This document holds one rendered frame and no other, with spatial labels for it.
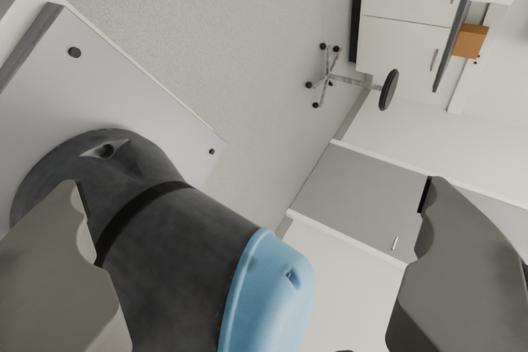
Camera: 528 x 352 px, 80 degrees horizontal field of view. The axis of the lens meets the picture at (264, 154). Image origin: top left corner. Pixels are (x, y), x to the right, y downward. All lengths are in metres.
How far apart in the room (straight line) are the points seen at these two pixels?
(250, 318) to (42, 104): 0.22
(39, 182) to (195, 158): 0.19
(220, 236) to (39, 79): 0.18
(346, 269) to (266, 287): 2.98
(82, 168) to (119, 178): 0.03
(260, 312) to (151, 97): 0.24
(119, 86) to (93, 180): 0.09
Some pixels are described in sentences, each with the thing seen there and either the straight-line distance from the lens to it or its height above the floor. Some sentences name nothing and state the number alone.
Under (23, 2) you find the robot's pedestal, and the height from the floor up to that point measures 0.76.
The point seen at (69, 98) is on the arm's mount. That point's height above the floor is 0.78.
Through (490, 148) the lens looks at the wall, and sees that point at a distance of 4.25.
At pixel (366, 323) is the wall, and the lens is 3.07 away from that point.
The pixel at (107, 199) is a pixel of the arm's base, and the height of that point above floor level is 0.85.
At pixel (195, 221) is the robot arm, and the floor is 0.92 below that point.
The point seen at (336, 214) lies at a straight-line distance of 3.34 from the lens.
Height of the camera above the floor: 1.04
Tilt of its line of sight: 26 degrees down
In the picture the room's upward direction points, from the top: 112 degrees clockwise
